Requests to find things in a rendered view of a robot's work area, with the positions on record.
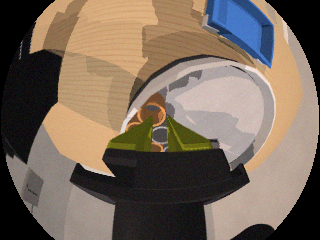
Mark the blue crate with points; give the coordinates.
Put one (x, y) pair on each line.
(243, 18)

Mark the grey metal bushing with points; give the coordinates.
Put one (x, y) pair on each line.
(160, 133)
(165, 146)

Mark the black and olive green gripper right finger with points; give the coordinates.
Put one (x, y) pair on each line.
(181, 138)

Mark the bronze bushing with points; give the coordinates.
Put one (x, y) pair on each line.
(156, 147)
(133, 122)
(159, 115)

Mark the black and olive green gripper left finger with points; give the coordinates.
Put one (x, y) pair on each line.
(138, 138)

